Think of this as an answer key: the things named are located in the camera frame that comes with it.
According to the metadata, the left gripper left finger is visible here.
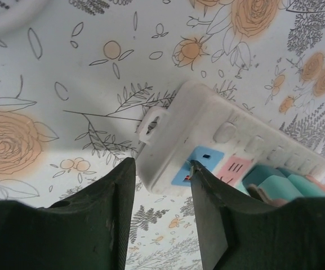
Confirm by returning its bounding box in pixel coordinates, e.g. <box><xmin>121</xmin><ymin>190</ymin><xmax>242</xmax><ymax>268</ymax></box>
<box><xmin>0</xmin><ymin>156</ymin><xmax>137</xmax><ymax>270</ymax></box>

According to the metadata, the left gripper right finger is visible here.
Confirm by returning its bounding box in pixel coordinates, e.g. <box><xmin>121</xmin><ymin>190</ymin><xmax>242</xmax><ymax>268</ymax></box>
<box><xmin>189</xmin><ymin>159</ymin><xmax>325</xmax><ymax>270</ymax></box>

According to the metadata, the dusty pink brown cube plug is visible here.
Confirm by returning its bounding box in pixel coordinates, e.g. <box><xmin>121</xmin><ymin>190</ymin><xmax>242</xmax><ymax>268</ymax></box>
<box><xmin>248</xmin><ymin>183</ymin><xmax>294</xmax><ymax>208</ymax></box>

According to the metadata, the salmon cube plug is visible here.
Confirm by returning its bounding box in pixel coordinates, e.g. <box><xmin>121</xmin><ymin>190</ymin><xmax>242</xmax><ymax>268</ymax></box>
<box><xmin>304</xmin><ymin>174</ymin><xmax>325</xmax><ymax>197</ymax></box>

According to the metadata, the white cable of purple strip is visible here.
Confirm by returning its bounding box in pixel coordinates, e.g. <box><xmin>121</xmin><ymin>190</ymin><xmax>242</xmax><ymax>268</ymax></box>
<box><xmin>0</xmin><ymin>0</ymin><xmax>43</xmax><ymax>39</ymax></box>

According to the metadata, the teal cube plug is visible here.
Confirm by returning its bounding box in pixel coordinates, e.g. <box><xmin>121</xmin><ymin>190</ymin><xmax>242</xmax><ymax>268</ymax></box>
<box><xmin>242</xmin><ymin>164</ymin><xmax>288</xmax><ymax>197</ymax></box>
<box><xmin>277</xmin><ymin>167</ymin><xmax>318</xmax><ymax>200</ymax></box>

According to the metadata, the white power strip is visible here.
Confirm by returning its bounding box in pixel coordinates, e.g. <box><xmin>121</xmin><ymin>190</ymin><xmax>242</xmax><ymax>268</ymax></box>
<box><xmin>136</xmin><ymin>80</ymin><xmax>325</xmax><ymax>197</ymax></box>

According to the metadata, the floral table mat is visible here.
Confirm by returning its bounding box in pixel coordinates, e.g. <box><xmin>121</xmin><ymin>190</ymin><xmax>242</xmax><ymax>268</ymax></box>
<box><xmin>0</xmin><ymin>0</ymin><xmax>325</xmax><ymax>270</ymax></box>

